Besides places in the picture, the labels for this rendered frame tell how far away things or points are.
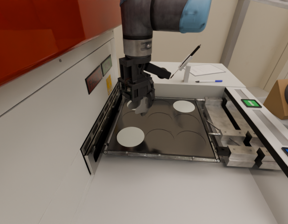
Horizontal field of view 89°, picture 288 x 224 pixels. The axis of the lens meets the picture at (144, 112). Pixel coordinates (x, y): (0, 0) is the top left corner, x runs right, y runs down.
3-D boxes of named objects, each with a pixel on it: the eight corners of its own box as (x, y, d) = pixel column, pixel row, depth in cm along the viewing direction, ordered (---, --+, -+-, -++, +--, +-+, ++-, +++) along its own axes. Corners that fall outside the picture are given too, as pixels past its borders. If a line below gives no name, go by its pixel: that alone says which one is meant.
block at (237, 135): (220, 140, 55) (223, 134, 53) (217, 134, 57) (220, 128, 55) (243, 142, 54) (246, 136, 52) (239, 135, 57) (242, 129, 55)
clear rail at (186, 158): (102, 155, 48) (102, 152, 47) (104, 151, 49) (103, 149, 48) (220, 164, 45) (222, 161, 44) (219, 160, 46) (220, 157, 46)
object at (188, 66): (176, 82, 75) (180, 55, 67) (175, 79, 78) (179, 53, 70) (188, 83, 74) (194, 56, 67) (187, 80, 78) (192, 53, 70)
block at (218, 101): (204, 104, 74) (206, 99, 72) (203, 101, 77) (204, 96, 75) (221, 105, 73) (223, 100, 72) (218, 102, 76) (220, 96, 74)
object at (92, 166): (89, 174, 47) (82, 156, 41) (120, 101, 82) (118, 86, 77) (94, 175, 47) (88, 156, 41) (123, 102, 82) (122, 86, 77)
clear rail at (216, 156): (216, 164, 45) (217, 161, 45) (194, 100, 76) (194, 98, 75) (220, 164, 45) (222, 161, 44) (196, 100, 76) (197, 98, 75)
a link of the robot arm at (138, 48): (139, 34, 42) (160, 38, 37) (139, 50, 44) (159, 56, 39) (116, 37, 38) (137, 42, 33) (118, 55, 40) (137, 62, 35)
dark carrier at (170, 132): (107, 150, 49) (107, 149, 49) (126, 98, 77) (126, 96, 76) (214, 158, 46) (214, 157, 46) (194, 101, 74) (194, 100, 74)
